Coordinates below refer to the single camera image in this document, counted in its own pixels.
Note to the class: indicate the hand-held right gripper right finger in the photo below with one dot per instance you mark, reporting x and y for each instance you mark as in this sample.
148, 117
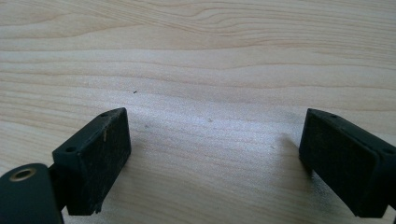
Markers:
342, 161

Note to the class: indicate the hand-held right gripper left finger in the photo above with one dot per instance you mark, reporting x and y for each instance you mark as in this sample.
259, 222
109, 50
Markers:
93, 161

